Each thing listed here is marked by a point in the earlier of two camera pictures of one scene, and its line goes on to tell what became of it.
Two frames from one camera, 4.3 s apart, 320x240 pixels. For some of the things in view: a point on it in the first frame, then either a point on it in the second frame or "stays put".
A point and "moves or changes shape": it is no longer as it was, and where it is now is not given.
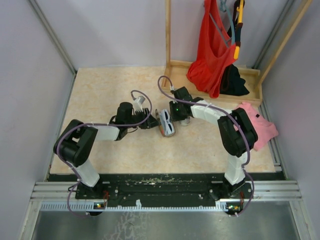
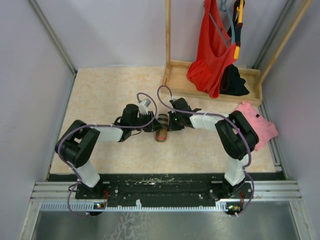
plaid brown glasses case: (158, 118) moves or changes shape
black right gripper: (174, 116) to (172, 127)
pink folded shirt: (265, 130) stays put
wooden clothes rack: (176, 72) stays put
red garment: (215, 51) stays put
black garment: (231, 82) stays put
